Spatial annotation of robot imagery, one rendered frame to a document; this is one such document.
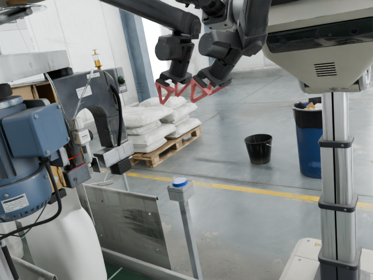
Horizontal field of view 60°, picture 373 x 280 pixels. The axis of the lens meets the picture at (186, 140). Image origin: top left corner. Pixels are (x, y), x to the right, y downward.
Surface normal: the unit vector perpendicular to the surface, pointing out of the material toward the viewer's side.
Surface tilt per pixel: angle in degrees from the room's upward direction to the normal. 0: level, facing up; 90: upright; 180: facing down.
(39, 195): 91
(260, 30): 143
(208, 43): 70
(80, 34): 90
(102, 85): 90
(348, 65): 130
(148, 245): 90
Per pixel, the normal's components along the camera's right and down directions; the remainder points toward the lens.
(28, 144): -0.17, 0.33
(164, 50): -0.66, 0.24
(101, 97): 0.82, 0.04
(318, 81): -0.31, 0.86
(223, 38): 0.47, -0.40
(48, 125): 0.97, -0.11
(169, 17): 0.67, 0.38
